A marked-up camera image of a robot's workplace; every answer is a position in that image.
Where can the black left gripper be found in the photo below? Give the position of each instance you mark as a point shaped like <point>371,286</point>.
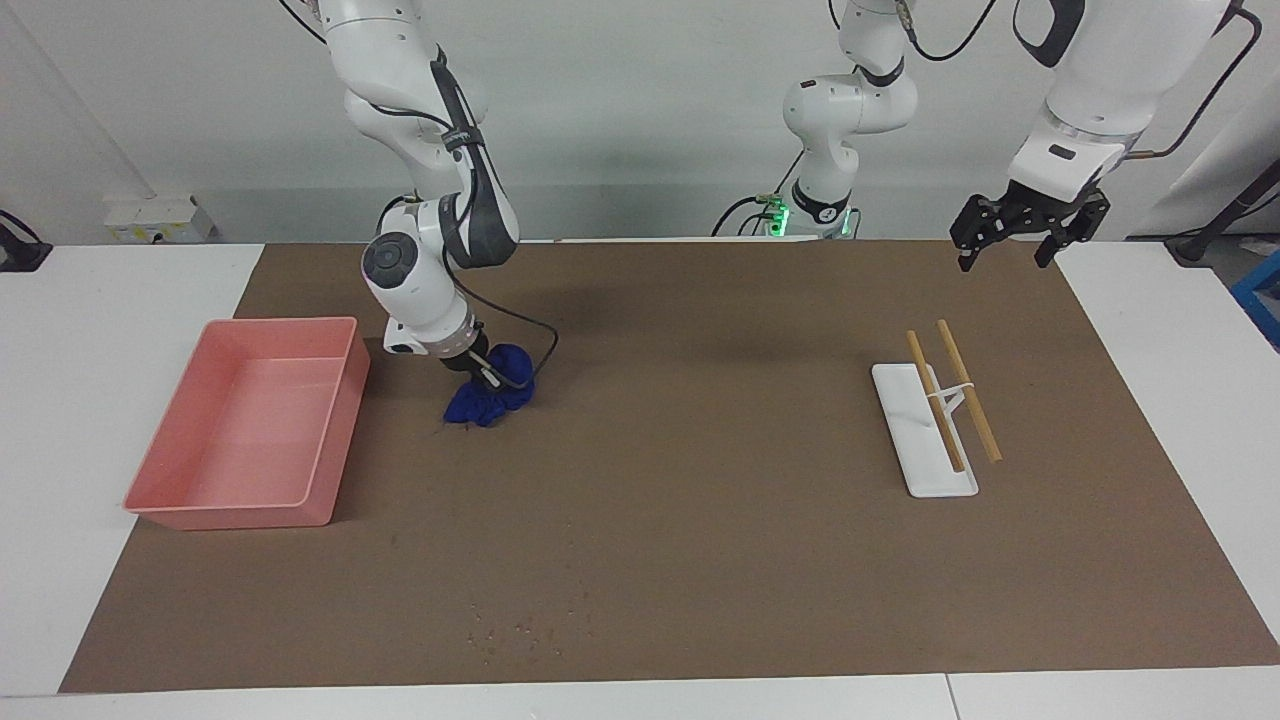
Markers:
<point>1030,212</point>

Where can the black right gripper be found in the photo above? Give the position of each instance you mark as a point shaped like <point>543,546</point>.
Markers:
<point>465,355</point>

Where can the blue towel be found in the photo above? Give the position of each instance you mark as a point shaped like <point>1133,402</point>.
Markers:
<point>495,400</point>

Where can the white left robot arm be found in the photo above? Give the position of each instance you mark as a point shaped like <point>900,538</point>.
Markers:
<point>1100,90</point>

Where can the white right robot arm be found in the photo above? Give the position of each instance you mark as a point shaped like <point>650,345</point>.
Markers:
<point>420,270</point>

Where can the wooden dowel rod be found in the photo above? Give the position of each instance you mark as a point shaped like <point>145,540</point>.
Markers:
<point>945,435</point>
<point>975,415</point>

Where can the black stand leg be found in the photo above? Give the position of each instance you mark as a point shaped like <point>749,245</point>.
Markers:
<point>1225,215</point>

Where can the pink plastic bin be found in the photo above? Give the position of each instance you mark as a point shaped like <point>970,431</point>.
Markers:
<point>250,440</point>

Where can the brown table mat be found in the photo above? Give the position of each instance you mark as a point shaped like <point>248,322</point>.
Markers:
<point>650,560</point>

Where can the white power strip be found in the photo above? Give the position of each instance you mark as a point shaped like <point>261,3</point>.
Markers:
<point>150,220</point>

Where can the black clamp object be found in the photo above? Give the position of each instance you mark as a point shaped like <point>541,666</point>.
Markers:
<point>20,250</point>

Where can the blue frame object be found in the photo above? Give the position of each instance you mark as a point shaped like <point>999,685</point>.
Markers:
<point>1262,300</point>

